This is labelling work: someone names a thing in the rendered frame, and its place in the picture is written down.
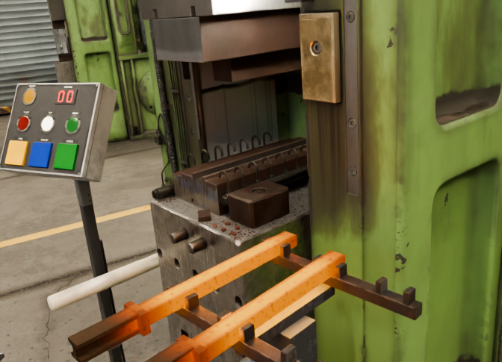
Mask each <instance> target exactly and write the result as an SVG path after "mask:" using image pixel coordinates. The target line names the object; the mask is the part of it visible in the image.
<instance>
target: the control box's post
mask: <svg viewBox="0 0 502 362"><path fill-rule="evenodd" d="M74 183H75V190H76V194H77V198H78V204H79V207H80V211H81V218H82V222H83V226H84V233H85V237H86V241H87V247H88V252H89V256H90V263H91V267H92V271H93V278H96V277H98V276H100V275H104V274H105V273H106V271H105V265H104V261H103V256H102V249H101V244H100V240H99V233H98V228H97V224H96V217H95V213H94V209H93V199H92V195H91V190H90V183H89V181H79V180H74ZM97 297H98V301H99V308H100V312H101V316H102V320H104V319H106V318H108V317H110V316H112V315H114V312H113V308H112V304H111V296H110V292H109V288H108V289H106V290H103V291H101V292H99V293H97ZM108 353H109V357H110V362H123V359H122V355H121V351H120V347H119V346H118V347H116V348H115V349H112V350H108Z"/></svg>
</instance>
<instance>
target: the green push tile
mask: <svg viewBox="0 0 502 362"><path fill-rule="evenodd" d="M78 147H79V145H78V144H67V143H58V147H57V151H56V155H55V162H54V166H53V168H54V169H65V170H73V171H74V168H75V162H76V158H77V154H78Z"/></svg>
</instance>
